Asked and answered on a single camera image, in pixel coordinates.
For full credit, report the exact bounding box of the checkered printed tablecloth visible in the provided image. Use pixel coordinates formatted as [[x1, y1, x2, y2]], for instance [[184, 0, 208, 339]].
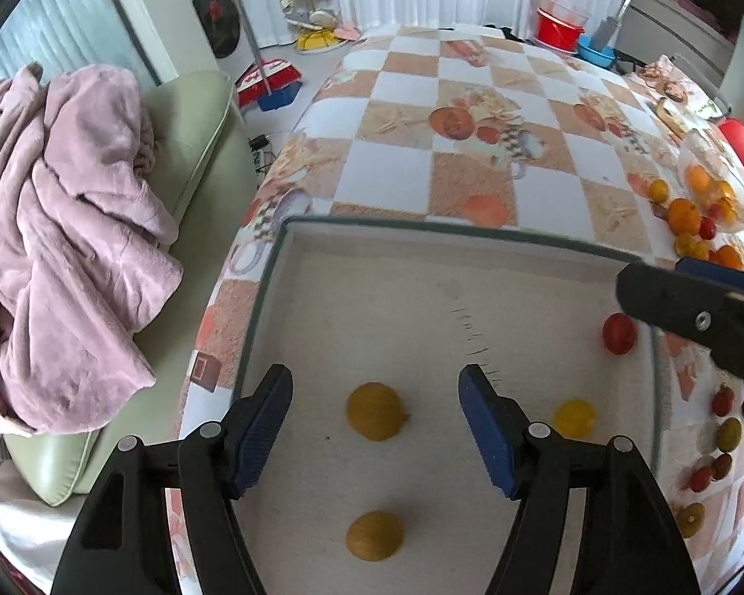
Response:
[[170, 25, 744, 595]]

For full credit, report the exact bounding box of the clear bowl of tomatoes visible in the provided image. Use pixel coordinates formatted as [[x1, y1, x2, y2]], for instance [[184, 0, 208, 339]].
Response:
[[679, 127, 744, 230]]

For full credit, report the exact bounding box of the yellow cherry tomato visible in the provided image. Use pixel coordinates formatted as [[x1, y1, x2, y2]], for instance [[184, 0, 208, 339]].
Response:
[[553, 400, 596, 436]]

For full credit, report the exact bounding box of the banana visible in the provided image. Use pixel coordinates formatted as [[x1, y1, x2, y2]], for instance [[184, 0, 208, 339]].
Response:
[[654, 98, 689, 137]]

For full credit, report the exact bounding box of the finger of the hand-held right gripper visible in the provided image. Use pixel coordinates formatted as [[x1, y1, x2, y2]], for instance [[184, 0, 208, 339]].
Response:
[[616, 256, 744, 431]]

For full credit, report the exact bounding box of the white cabinet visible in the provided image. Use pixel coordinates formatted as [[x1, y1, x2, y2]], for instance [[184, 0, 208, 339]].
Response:
[[617, 0, 736, 89]]

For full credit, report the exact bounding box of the grey mop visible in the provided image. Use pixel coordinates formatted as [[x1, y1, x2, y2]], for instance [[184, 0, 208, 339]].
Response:
[[592, 0, 653, 54]]

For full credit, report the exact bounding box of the red broom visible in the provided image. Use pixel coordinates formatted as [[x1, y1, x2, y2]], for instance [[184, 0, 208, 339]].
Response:
[[225, 0, 305, 108]]

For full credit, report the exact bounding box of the pale green sofa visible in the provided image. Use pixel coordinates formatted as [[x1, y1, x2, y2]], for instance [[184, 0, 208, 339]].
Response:
[[3, 70, 261, 507]]

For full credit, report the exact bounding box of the pink plush blanket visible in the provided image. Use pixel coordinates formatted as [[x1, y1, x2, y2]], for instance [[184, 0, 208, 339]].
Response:
[[0, 62, 185, 442]]

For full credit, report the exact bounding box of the brownish yellow round fruit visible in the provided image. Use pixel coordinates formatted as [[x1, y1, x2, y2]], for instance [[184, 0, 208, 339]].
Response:
[[346, 382, 410, 442], [346, 511, 404, 562]]

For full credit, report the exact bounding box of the white washing machine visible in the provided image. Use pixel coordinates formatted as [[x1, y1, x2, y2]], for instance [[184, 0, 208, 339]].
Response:
[[180, 0, 256, 70]]

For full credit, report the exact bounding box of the red balloon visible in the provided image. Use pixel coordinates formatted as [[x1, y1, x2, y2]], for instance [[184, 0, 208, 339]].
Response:
[[717, 118, 744, 187]]

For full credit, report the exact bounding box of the pile of small orange tomatoes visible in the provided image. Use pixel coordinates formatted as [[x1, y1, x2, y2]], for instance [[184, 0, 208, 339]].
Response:
[[646, 164, 744, 270]]

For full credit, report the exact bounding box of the yellow basin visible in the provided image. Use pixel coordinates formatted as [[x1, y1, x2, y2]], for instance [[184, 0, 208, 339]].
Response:
[[294, 26, 343, 52]]

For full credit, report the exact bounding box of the red bucket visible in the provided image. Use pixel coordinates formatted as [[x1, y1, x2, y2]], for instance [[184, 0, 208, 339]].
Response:
[[536, 8, 587, 51]]

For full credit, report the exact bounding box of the white tray with grey rim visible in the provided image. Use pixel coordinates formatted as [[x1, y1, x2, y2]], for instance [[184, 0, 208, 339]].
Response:
[[232, 216, 667, 595]]

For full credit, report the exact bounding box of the yellow-green cherry tomato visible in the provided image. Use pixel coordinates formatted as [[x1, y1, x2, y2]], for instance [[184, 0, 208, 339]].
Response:
[[678, 502, 706, 538], [717, 417, 744, 452]]

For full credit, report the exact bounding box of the blue basin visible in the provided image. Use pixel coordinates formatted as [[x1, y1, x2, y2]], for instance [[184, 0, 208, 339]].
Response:
[[576, 36, 619, 69]]

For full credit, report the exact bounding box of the clear plastic basin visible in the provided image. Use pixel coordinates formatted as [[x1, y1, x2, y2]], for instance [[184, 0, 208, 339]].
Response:
[[536, 0, 590, 24]]

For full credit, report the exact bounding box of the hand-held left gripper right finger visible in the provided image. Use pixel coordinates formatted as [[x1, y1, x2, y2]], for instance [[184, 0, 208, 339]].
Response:
[[458, 364, 701, 595]]

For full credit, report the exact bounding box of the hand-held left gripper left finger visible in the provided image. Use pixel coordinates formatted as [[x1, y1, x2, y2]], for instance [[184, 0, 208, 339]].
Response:
[[50, 364, 294, 595]]

